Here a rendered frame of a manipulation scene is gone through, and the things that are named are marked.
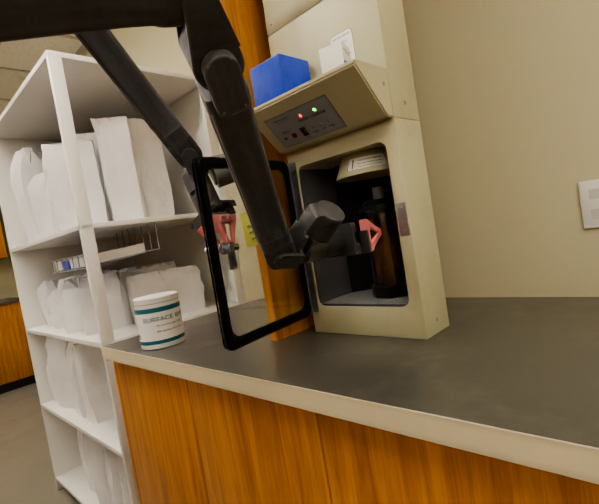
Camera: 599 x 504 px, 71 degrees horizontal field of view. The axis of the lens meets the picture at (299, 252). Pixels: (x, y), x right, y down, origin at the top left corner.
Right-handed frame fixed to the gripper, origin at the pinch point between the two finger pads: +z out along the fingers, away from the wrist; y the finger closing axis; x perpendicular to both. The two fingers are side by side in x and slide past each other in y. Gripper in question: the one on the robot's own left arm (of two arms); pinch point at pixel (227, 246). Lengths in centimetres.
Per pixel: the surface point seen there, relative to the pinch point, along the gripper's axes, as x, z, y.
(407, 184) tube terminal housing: -19.6, 7.3, -35.8
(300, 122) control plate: -13.4, -17.3, -24.1
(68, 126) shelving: -9, -79, 55
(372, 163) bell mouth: -22.6, -2.2, -30.3
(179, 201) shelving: -78, -72, 95
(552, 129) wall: -59, 8, -61
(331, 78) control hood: -7.5, -16.1, -37.6
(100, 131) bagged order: -29, -89, 66
